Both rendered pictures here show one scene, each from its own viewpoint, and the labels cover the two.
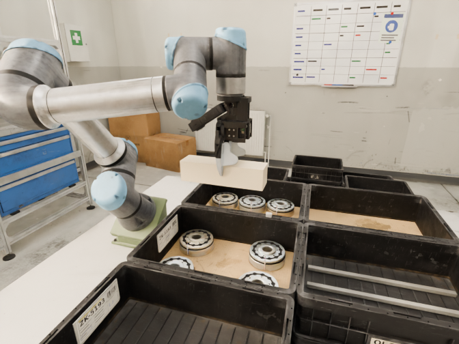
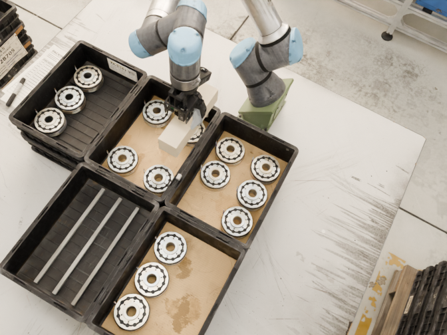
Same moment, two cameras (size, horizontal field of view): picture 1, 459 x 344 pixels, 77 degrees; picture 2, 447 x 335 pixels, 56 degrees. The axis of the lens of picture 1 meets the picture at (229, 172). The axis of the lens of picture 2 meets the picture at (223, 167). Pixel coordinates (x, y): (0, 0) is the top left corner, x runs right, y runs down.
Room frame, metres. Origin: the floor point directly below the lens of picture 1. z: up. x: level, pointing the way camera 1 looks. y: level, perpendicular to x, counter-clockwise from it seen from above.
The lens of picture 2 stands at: (0.92, -0.63, 2.16)
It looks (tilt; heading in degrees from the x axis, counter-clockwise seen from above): 65 degrees down; 92
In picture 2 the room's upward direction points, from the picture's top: 10 degrees clockwise
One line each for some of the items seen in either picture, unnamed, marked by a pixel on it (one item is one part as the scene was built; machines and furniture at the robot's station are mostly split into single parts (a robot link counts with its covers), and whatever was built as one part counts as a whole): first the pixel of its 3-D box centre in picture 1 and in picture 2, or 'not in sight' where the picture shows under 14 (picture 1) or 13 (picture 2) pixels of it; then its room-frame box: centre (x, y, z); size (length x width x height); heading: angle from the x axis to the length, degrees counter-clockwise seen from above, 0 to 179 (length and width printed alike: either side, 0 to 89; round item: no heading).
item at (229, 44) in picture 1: (229, 53); (185, 53); (0.76, 0.00, 1.39); 0.09 x 0.08 x 0.11; 96
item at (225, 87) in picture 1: (231, 87); (185, 76); (0.76, 0.00, 1.31); 0.08 x 0.08 x 0.05
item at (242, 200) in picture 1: (252, 201); (252, 193); (1.01, -0.09, 0.86); 0.10 x 0.10 x 0.01
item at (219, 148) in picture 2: not in sight; (230, 149); (0.90, 0.06, 0.86); 0.10 x 0.10 x 0.01
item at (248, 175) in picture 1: (223, 171); (189, 118); (0.76, 0.02, 1.07); 0.24 x 0.06 x 0.06; 72
